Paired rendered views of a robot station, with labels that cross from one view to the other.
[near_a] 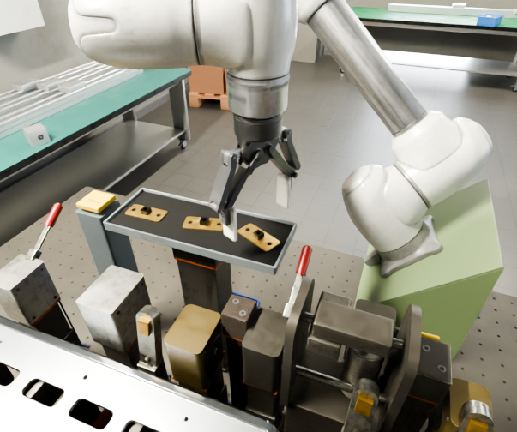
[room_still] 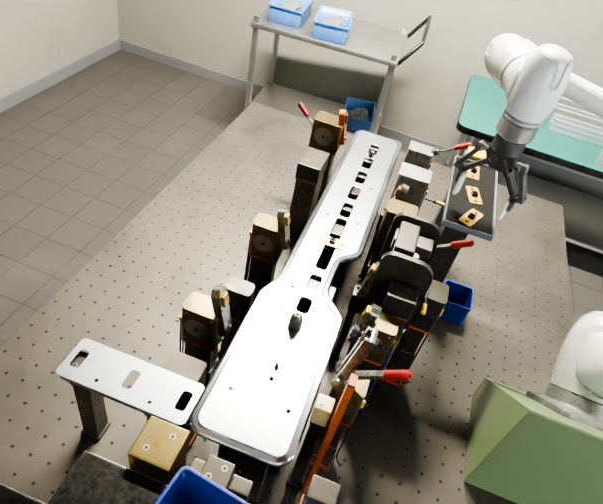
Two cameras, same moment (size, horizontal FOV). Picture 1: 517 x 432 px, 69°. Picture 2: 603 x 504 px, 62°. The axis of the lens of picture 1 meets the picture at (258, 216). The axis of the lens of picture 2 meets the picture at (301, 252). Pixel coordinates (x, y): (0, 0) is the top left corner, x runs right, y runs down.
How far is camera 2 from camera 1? 111 cm
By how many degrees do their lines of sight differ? 58
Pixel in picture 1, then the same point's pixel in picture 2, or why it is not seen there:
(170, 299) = (459, 269)
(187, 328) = (401, 206)
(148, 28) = (494, 60)
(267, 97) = (504, 123)
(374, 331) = (403, 241)
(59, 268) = not seen: hidden behind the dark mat
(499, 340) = not seen: outside the picture
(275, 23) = (522, 88)
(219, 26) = (508, 74)
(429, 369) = (394, 287)
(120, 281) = (421, 175)
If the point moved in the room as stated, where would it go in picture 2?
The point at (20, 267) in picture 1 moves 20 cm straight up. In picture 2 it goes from (425, 149) to (445, 98)
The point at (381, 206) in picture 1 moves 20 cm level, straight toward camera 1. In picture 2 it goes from (580, 338) to (501, 309)
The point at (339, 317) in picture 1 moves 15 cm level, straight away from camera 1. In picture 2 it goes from (409, 230) to (468, 249)
